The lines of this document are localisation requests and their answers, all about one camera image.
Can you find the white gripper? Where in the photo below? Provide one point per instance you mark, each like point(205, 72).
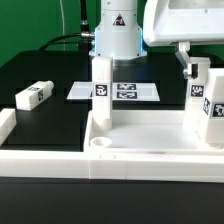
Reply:
point(172, 21)

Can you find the white desk top tray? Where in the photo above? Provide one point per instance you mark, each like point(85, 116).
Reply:
point(146, 131)

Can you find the printed marker sheet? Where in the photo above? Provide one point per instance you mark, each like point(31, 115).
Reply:
point(146, 92)

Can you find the black connector post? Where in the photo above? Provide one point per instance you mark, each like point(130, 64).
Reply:
point(84, 26)

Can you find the white U-shaped fence frame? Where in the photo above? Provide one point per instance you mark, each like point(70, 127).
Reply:
point(102, 165)

